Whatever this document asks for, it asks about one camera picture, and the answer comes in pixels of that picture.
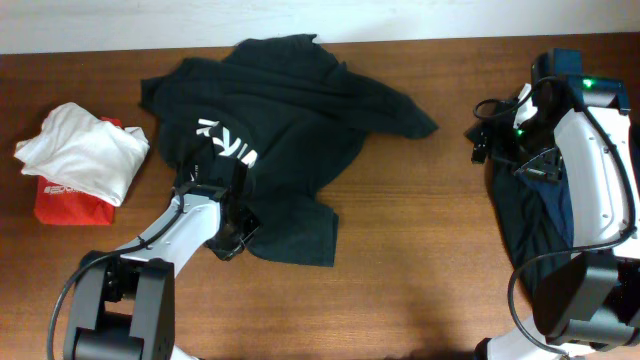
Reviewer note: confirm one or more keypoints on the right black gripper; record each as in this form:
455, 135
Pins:
500, 132

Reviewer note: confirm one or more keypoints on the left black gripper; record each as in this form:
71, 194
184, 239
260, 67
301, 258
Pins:
226, 249

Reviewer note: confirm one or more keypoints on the black Nike t-shirt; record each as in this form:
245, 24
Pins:
295, 115

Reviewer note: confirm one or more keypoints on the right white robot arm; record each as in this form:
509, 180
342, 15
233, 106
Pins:
585, 299

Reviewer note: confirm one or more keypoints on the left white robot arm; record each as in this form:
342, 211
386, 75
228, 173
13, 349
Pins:
124, 301

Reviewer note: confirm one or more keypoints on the navy blue t-shirt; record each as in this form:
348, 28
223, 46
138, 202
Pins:
557, 202

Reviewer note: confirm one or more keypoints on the dark green t-shirt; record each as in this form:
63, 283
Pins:
525, 227

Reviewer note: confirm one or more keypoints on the white folded t-shirt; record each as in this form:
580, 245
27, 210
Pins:
78, 150

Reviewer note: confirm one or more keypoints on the red folded t-shirt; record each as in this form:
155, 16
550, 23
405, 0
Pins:
57, 204

